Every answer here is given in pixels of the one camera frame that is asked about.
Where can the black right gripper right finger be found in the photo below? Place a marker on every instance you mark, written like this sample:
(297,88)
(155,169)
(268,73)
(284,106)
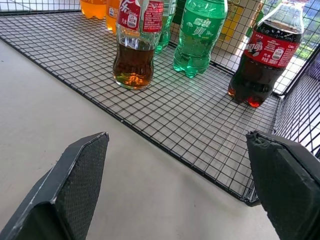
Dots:
(287,190)

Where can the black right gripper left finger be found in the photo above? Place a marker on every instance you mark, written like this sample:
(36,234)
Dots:
(72,190)

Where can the plastic cola bottle red label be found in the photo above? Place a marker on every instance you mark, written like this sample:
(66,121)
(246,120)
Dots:
(265,62)

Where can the glass cola bottle red label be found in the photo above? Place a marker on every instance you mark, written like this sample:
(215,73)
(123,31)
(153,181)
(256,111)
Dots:
(136,47)

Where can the green plastic soda bottle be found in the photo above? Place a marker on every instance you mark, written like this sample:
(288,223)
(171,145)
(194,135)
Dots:
(198,40)
(165,27)

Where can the orange soda plastic bottle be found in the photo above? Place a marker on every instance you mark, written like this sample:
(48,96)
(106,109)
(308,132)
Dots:
(111,15)
(93,8)

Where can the yellow and white carton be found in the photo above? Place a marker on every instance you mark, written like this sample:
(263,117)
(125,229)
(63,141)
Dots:
(231,27)

